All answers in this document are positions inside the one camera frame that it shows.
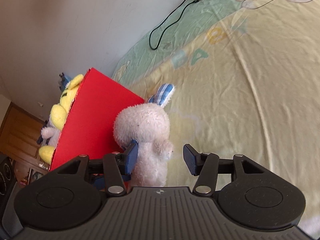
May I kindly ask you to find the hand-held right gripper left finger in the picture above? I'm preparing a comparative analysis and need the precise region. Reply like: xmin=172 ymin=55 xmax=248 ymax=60
xmin=56 ymin=141 xmax=140 ymax=197

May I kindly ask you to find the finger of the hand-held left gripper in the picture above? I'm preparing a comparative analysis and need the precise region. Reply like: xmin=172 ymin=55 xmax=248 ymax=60
xmin=93 ymin=174 xmax=132 ymax=190

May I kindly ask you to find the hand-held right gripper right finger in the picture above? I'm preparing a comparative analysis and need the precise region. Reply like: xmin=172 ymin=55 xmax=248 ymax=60
xmin=183 ymin=144 xmax=265 ymax=197

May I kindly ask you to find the pink plush rabbit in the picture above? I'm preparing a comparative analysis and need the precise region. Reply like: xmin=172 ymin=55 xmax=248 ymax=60
xmin=113 ymin=83 xmax=175 ymax=187

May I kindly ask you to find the red cardboard box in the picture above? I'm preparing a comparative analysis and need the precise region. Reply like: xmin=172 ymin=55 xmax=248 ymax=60
xmin=49 ymin=67 xmax=145 ymax=192

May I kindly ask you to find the yellow tiger plush toy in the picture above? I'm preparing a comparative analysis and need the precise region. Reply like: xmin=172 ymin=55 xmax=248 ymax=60
xmin=39 ymin=74 xmax=85 ymax=163

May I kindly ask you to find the wooden cabinet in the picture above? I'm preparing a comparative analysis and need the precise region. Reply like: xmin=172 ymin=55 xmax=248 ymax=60
xmin=0 ymin=101 xmax=52 ymax=188

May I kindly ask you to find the blue box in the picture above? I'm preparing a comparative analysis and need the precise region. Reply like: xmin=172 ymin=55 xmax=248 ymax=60
xmin=59 ymin=73 xmax=72 ymax=90

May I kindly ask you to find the black charging cable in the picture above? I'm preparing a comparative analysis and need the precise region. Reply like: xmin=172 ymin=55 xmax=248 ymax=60
xmin=149 ymin=0 xmax=208 ymax=51

